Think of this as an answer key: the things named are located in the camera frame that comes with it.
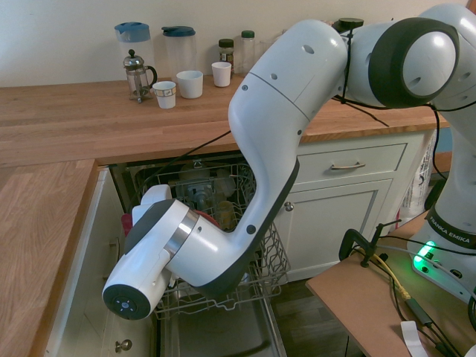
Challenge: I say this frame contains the black C clamp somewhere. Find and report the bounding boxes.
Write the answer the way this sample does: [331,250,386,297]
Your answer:
[340,219,402,268]

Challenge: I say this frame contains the grey dishwasher spray tube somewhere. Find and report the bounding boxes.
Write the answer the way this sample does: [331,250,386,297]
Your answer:
[185,181,213,213]

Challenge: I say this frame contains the yellow plastic item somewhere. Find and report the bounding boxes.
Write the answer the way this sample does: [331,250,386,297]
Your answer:
[218,200,235,228]

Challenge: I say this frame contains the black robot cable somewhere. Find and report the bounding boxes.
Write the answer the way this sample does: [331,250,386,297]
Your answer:
[128,22,453,209]

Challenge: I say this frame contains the white printed sack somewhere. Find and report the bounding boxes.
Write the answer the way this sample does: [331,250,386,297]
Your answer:
[399,129,440,228]

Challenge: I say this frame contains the brown mounting board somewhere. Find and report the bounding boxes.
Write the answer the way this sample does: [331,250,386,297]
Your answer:
[305,213,476,357]

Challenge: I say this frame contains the patterned paper cup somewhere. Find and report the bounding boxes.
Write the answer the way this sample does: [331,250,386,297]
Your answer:
[152,80,176,109]

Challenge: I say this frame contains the spice jar black lid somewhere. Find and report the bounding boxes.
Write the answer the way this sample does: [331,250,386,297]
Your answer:
[218,38,235,75]

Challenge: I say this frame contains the white cabinet door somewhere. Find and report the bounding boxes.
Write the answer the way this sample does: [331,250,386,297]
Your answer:
[273,178,395,279]

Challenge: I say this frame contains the clear pitcher dark blue lid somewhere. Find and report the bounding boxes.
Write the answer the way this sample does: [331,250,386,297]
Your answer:
[161,25,197,83]

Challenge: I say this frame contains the coral red plate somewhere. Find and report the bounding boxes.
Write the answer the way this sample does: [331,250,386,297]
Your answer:
[120,210,220,239]

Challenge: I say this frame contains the built-in dishwasher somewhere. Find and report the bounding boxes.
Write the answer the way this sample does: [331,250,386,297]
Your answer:
[109,148,287,357]

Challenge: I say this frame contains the metal drawer handle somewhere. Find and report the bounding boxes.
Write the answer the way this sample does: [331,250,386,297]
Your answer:
[330,161,367,171]

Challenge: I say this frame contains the white plastic bottle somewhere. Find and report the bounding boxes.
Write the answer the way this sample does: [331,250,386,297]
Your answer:
[215,169,236,195]

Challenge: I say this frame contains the white cabinet drawer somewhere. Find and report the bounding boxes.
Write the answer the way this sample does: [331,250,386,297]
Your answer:
[295,143,408,186]

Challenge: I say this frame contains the black cable adapter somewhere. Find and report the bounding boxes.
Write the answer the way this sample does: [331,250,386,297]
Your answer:
[405,297,434,327]

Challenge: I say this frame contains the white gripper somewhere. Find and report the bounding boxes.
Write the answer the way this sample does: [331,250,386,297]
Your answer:
[139,184,173,208]

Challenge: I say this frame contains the large tub black lid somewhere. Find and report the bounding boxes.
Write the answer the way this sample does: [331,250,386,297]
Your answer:
[332,17,365,33]

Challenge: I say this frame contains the large white cup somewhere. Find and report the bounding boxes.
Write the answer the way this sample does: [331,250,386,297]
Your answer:
[176,70,205,100]

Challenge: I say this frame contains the yellow cable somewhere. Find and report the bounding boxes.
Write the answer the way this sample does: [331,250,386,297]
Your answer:
[373,252,412,300]

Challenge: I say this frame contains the glass french press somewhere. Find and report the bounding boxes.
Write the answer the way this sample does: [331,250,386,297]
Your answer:
[123,49,158,104]

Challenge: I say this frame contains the grey wire dishwasher rack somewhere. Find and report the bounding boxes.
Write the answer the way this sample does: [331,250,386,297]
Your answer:
[135,163,291,321]

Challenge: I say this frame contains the white paper strip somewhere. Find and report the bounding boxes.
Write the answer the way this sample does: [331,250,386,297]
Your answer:
[400,319,428,357]

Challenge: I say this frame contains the clear pitcher light blue lid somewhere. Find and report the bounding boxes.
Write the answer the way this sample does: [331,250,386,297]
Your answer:
[114,22,152,94]

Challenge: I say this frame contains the clear jar green lid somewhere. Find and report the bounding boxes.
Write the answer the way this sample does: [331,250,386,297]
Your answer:
[240,30,257,75]

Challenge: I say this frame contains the small white cup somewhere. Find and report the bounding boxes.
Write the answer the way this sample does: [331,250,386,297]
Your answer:
[211,61,232,89]

